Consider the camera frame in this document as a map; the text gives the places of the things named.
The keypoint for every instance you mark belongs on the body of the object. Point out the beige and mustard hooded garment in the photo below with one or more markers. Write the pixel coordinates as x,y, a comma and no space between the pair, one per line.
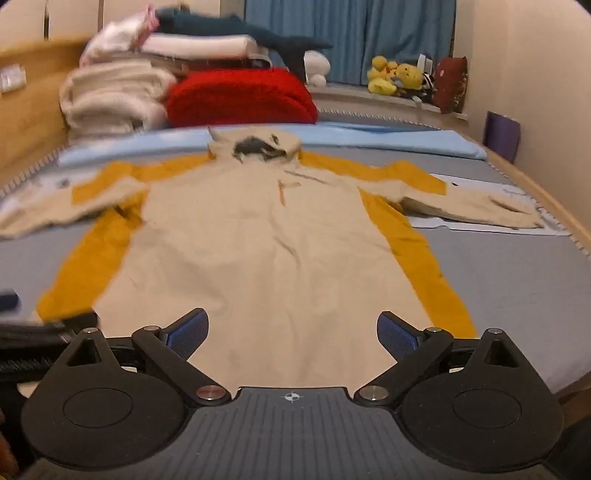
293,255

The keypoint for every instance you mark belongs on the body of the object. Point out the dark red cushion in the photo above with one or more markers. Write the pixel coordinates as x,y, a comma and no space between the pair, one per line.
450,84

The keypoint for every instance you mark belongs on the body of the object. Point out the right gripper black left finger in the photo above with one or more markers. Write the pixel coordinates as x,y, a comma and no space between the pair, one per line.
165,353

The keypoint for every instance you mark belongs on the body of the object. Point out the dark teal shark plush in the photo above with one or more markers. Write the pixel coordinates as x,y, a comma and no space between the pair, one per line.
177,21

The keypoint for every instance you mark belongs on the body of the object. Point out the light blue folded sheet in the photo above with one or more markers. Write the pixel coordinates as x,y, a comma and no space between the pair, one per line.
332,134

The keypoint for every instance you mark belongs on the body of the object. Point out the cream folded blanket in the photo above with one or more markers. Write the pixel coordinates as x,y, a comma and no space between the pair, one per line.
115,98

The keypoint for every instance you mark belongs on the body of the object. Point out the white plush toy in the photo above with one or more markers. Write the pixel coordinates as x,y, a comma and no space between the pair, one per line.
317,68

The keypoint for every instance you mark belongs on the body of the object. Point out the white wall socket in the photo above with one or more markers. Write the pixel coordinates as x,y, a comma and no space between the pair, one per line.
12,78

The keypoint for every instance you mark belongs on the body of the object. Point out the white folded bedding stack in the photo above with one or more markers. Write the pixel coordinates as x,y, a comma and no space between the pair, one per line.
136,35

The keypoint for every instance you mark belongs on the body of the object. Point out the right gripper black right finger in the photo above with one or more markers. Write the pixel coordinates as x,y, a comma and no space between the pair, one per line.
417,353

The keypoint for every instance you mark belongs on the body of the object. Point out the red folded blanket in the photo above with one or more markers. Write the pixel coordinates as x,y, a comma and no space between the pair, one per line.
240,96

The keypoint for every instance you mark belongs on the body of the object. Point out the blue curtain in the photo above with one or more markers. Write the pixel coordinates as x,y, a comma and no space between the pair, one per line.
359,30

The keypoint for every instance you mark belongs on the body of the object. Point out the small yellow plush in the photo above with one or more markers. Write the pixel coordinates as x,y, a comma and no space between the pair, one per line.
381,76

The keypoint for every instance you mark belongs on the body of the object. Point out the yellow bear plush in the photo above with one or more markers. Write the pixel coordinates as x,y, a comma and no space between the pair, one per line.
409,77

